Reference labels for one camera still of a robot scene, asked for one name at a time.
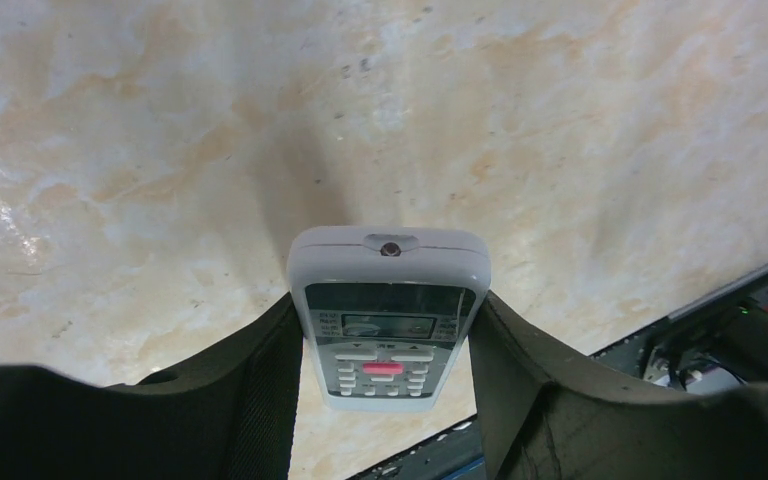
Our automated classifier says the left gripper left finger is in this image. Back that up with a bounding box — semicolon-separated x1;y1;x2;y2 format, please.
0;297;302;479

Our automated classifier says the white remote control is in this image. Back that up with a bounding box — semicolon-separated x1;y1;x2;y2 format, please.
287;226;491;413

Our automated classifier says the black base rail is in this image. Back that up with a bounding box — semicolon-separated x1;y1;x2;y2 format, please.
361;271;768;479

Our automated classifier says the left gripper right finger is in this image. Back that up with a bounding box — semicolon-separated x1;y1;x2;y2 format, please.
469;294;768;479

